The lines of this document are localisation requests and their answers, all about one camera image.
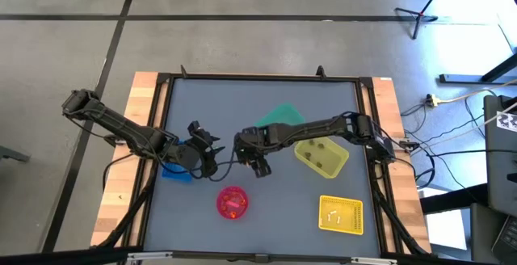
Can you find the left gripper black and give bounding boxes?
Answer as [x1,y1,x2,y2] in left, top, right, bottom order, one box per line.
[172,120,227,179]

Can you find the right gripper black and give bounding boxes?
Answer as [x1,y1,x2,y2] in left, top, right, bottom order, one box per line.
[233,124,273,179]

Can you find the blue plastic basket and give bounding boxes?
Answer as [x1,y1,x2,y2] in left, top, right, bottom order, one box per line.
[161,138,195,184]

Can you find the pink round plastic bowl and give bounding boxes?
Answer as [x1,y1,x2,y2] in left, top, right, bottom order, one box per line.
[216,185,250,221]

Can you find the teal plastic bin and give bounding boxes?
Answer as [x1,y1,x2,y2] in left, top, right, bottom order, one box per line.
[253,102,307,129]

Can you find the yellow-green translucent bin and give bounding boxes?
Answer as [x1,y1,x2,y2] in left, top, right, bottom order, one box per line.
[293,137,351,179]

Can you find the grey-blue table mat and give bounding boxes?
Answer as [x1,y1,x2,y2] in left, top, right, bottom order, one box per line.
[145,78,383,258]

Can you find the yellow perforated basket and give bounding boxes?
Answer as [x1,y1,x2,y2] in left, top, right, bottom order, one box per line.
[317,194,364,236]

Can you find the black desk leg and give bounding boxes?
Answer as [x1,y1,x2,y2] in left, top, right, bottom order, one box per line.
[439,53,517,85]
[419,183,488,213]

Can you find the grey chair foot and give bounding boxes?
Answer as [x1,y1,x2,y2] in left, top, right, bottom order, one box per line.
[0,145,32,164]

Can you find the black light stand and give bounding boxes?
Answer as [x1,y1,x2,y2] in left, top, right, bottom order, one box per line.
[393,0,452,40]

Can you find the dark grey box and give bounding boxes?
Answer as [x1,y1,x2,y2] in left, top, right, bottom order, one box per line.
[469,202,500,265]

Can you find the black equipment case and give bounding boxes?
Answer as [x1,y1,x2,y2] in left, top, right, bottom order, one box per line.
[483,94,517,217]

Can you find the white marker paper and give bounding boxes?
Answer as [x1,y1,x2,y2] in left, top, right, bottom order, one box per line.
[495,110,517,133]

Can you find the black keyboard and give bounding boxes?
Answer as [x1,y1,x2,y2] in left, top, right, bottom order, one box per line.
[490,215,517,265]

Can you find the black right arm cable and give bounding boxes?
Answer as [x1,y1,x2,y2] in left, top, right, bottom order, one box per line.
[192,145,243,183]

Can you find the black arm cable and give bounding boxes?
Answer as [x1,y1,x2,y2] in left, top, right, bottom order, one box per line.
[155,135,203,177]
[192,145,243,183]

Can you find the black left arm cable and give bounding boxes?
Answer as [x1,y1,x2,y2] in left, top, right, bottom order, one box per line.
[155,135,203,177]

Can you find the black table frame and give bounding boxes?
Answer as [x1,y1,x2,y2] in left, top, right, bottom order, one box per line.
[90,65,433,264]

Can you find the black camera rig bar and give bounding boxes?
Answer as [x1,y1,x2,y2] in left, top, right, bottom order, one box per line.
[0,247,517,265]

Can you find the black floor cable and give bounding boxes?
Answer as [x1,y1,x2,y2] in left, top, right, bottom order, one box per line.
[400,102,430,117]

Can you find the beige cable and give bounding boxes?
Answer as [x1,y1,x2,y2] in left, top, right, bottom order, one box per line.
[438,78,517,105]

